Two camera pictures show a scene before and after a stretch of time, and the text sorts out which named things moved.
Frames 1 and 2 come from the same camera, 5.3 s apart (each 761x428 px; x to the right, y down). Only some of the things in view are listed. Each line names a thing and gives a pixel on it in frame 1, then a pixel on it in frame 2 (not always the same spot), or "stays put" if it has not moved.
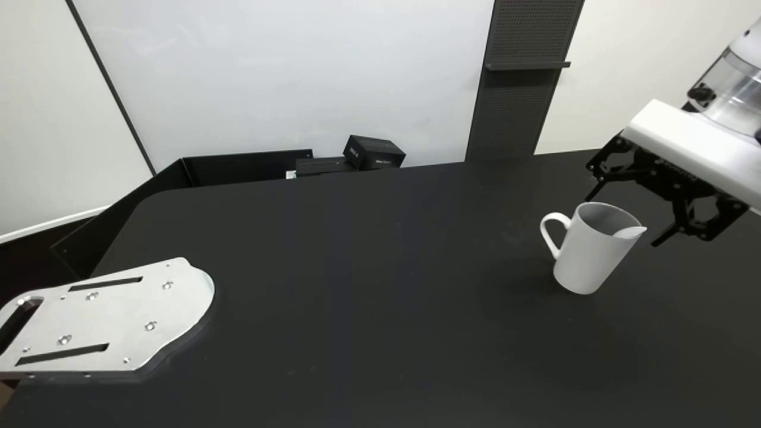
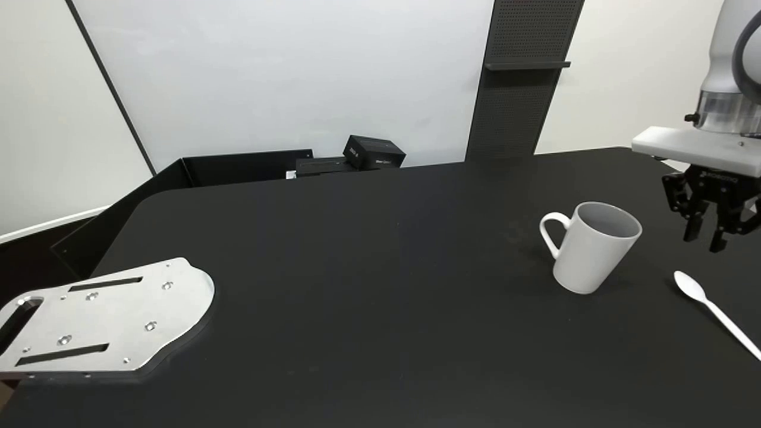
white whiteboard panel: [248, 77] stays put
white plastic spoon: [631, 234] -> [693, 289]
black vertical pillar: [525, 52] stays put
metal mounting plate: [102, 324] stays put
